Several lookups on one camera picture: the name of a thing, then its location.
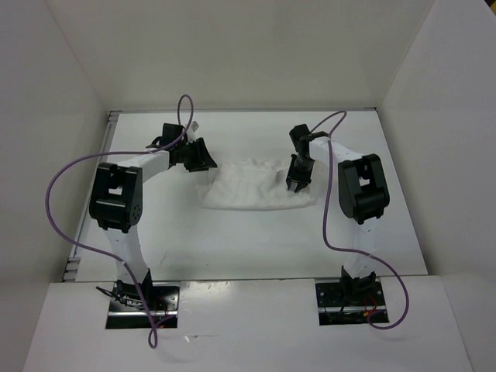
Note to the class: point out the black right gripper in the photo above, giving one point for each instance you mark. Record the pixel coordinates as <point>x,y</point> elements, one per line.
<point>303,180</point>

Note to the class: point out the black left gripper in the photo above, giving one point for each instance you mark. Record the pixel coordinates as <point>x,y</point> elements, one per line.
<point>203,160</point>

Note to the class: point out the white pleated skirt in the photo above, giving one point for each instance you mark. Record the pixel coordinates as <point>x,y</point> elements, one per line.
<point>250,185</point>

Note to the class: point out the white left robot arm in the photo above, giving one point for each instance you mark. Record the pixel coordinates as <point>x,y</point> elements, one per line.
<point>116,202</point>

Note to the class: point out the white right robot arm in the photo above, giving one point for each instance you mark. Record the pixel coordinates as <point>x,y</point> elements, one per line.
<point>362,195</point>

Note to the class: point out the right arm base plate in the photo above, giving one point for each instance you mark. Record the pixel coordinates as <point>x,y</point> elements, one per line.
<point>334,308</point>

